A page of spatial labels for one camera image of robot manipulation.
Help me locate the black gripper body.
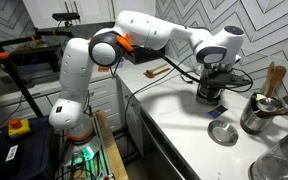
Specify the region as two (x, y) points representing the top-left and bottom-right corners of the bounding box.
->
(203, 63), (233, 76)

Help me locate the glass coffee pot black handle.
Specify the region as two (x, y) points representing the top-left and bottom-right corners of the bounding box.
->
(196, 83), (222, 106)

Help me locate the black steel coffee maker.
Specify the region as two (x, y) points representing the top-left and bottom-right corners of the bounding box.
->
(195, 61), (233, 107)

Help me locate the blue snack packet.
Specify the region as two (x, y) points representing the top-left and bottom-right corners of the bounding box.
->
(207, 104), (229, 120)

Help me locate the small round metal bowl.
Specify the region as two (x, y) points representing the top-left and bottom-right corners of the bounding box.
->
(207, 119), (239, 147)

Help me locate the steel utensil holder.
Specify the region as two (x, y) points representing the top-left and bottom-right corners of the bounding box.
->
(239, 92), (279, 136)

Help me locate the metal ladle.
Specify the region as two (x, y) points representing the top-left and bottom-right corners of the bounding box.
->
(254, 93), (283, 114)

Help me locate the narrow wooden spoon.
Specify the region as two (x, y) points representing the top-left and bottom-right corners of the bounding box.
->
(260, 60), (276, 96)

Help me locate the dark brown wooden spoon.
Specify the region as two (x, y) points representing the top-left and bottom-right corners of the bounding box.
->
(145, 68), (172, 79)

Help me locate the wide wooden spoon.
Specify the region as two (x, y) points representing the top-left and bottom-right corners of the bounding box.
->
(266, 65), (288, 98)

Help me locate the light wooden slotted spatula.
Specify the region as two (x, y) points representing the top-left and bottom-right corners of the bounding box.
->
(143, 63), (169, 76)

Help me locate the black microwave oven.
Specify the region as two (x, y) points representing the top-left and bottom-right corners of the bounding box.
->
(125, 44), (168, 65)

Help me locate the dark dishwasher front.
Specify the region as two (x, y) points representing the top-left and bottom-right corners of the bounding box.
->
(139, 108), (202, 180)

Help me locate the white drawer cabinet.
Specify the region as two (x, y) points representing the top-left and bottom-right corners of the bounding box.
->
(120, 81), (145, 156)
(0, 78), (122, 134)

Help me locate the glass jug steel rim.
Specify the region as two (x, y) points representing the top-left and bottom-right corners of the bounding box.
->
(248, 126), (288, 180)

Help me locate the wooden board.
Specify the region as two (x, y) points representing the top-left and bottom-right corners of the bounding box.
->
(95, 110), (130, 180)

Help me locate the white upper cabinet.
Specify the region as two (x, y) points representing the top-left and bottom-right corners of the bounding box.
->
(22, 0), (157, 29)

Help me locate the black equipment case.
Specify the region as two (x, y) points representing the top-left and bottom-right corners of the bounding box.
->
(0, 115), (60, 180)

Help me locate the yellow emergency stop box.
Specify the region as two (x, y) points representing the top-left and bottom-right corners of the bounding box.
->
(7, 118), (31, 139)

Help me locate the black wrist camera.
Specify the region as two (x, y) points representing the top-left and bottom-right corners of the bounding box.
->
(202, 73), (252, 89)

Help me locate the black coffee maker cord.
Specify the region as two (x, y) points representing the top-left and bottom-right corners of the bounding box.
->
(179, 73), (200, 85)

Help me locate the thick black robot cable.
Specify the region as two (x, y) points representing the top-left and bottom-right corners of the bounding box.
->
(112, 44), (254, 93)

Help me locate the long black power cable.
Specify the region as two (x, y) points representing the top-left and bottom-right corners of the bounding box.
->
(123, 53), (195, 161)

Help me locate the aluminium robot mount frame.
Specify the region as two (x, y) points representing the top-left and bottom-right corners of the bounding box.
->
(55, 109), (116, 180)

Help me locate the black stereo camera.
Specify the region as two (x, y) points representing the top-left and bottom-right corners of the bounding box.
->
(52, 12), (81, 28)

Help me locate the black stand frame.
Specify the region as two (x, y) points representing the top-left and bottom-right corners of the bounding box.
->
(0, 18), (75, 118)

